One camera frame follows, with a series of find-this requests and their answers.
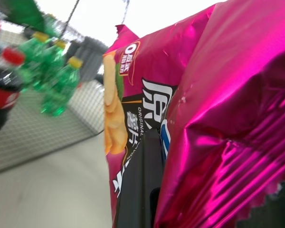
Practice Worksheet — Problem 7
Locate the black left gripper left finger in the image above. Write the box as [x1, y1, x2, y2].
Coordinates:
[115, 129, 167, 228]

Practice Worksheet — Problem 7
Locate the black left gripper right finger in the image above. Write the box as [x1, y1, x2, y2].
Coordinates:
[236, 178, 285, 228]

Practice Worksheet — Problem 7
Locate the magenta foil potato chip bag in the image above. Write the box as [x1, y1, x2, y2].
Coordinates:
[102, 0, 285, 228]

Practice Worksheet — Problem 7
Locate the green soda bottle yellow cap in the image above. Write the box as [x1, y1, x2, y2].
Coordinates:
[39, 56, 84, 117]
[33, 39, 67, 94]
[16, 31, 50, 94]

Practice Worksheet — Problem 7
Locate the grey background object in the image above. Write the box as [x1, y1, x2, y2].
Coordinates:
[66, 35, 110, 84]

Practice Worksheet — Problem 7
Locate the green snack bag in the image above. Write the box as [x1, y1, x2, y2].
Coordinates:
[4, 0, 46, 32]

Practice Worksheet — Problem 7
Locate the white wire mesh basket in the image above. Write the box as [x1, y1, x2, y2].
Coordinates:
[0, 25, 105, 177]

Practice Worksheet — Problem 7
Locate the black wire hanging rack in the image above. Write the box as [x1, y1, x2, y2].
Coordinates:
[58, 0, 132, 41]

